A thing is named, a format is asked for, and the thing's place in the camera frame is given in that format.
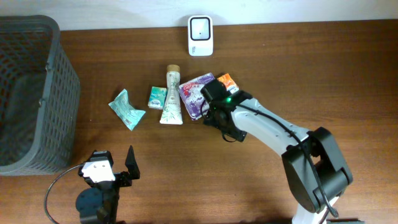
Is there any small orange tissue pack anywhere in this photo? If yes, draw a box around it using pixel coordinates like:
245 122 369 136
217 73 239 94

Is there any teal wet wipe pouch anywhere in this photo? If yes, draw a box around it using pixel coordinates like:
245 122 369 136
108 89 146 131

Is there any white green tube brown cap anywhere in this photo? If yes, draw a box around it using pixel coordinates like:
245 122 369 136
160 65 183 125

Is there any purple white tissue pack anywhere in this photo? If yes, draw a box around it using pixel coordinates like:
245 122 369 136
178 73 215 121

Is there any small teal tissue pack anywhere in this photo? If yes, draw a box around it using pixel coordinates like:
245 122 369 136
148 86 167 110

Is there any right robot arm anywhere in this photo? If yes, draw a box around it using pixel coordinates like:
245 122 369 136
201 80 353 223

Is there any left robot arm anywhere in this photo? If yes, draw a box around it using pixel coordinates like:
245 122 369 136
75 146 141 224

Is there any grey plastic mesh basket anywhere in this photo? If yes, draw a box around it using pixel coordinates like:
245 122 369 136
1 16 81 176

